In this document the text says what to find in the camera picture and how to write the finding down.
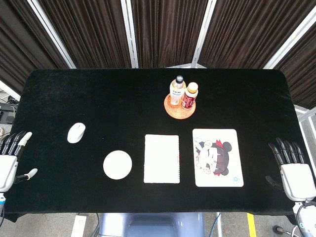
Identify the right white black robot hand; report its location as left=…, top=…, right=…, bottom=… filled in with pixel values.
left=265, top=137, right=316, bottom=201

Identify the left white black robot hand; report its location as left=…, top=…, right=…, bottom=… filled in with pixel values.
left=0, top=131, right=39, bottom=194

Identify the white computer mouse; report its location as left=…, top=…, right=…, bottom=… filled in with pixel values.
left=67, top=122, right=86, bottom=144

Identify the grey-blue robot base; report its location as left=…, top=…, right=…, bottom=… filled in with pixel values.
left=98, top=212, right=206, bottom=237

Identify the cartoon girl mouse pad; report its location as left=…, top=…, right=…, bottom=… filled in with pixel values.
left=192, top=128, right=244, bottom=188

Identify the black caster wheel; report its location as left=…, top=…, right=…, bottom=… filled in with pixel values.
left=273, top=225, right=292, bottom=235

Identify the black equipment box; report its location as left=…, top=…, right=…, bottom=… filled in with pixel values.
left=0, top=103, right=18, bottom=124

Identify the white power strip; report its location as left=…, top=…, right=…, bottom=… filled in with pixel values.
left=72, top=214, right=87, bottom=237

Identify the dark brown pleated curtain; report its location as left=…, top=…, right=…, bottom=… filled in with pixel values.
left=38, top=0, right=132, bottom=69
left=130, top=0, right=209, bottom=69
left=0, top=0, right=71, bottom=96
left=276, top=29, right=316, bottom=110
left=198, top=0, right=316, bottom=69

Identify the black velvet tablecloth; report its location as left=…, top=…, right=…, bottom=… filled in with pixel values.
left=3, top=68, right=307, bottom=224

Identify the red label bottle yellow cap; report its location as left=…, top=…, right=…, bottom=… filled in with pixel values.
left=181, top=82, right=199, bottom=110

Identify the orange woven round coaster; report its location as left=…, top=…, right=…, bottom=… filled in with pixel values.
left=163, top=93, right=198, bottom=120

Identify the beige spiral notebook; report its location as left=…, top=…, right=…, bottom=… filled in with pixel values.
left=143, top=134, right=181, bottom=184

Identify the clear bottle black cap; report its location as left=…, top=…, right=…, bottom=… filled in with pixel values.
left=169, top=75, right=187, bottom=106

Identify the white metal frame post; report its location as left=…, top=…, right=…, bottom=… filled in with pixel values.
left=120, top=0, right=139, bottom=69
left=0, top=80, right=21, bottom=101
left=191, top=0, right=218, bottom=69
left=263, top=13, right=316, bottom=70
left=26, top=0, right=77, bottom=69
left=295, top=105, right=316, bottom=131

